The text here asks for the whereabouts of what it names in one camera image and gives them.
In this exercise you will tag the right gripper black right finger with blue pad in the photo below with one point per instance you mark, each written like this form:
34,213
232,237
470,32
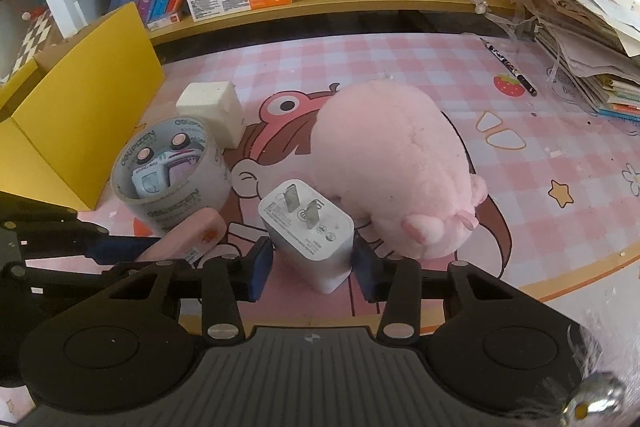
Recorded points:
397,284

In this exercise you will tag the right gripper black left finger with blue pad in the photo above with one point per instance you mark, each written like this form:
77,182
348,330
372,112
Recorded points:
227,282

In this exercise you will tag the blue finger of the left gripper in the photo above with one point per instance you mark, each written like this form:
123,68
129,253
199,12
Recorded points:
111,250

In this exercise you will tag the pink eraser case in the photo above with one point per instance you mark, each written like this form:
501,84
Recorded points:
190,240

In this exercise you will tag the small toy car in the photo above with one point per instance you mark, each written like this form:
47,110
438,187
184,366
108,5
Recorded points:
157,171

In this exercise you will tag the white power adapter plug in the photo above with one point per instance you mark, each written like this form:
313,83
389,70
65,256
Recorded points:
315,236

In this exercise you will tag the clear tape roll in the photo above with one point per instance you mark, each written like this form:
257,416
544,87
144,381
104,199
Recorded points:
209,185

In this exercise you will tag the pink plush toy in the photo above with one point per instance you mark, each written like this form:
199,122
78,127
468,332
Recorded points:
386,152

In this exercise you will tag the white foam cube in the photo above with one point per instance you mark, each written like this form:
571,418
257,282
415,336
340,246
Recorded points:
219,106

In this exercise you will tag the yellow cardboard box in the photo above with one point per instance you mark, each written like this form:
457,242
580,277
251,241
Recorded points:
69,111

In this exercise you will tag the pink checkered desk mat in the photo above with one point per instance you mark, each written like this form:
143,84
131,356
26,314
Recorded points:
562,218

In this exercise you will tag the black patterned pen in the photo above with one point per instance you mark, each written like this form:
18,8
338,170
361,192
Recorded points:
516,73

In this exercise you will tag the small red white box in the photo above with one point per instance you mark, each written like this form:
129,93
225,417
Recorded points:
164,21

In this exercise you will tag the wooden shelf board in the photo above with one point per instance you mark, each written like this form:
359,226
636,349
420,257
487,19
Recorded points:
298,8

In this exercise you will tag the stack of papers and books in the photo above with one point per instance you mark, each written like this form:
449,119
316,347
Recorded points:
595,46

